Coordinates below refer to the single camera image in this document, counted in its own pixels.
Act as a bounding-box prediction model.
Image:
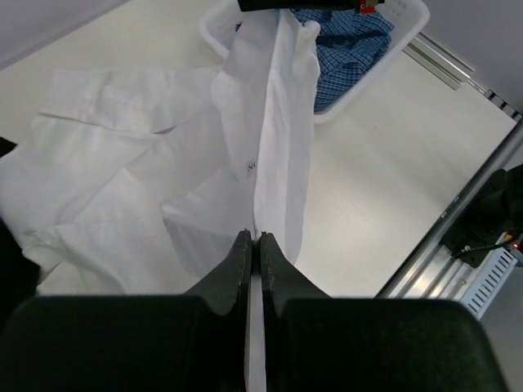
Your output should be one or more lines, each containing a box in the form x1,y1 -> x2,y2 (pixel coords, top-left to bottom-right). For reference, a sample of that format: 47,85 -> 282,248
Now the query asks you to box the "white and black shirt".
0,11 -> 322,392

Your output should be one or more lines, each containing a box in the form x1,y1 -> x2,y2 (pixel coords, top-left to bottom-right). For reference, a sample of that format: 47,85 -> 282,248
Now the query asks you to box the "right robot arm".
440,165 -> 522,267

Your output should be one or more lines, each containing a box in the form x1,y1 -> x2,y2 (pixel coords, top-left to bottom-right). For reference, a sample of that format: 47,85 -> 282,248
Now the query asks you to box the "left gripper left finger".
1,231 -> 252,391

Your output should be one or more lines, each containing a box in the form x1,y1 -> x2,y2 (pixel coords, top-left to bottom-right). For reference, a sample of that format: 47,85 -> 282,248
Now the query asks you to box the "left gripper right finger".
259,234 -> 508,391

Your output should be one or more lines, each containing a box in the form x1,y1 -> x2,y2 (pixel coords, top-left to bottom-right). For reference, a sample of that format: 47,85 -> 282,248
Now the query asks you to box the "white plastic basket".
198,0 -> 431,125

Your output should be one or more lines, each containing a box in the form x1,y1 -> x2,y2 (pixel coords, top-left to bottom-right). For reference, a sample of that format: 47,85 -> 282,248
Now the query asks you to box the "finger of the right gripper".
238,0 -> 385,13

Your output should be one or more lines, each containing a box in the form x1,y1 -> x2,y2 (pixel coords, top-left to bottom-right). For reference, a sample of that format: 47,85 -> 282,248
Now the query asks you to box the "white slotted cable duct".
460,246 -> 522,319

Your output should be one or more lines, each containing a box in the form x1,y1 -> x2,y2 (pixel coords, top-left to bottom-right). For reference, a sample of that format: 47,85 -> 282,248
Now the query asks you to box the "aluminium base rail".
377,122 -> 522,298

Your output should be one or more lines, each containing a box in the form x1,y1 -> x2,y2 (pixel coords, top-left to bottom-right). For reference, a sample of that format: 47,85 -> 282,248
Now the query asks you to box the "blue plaid shirt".
211,9 -> 393,131

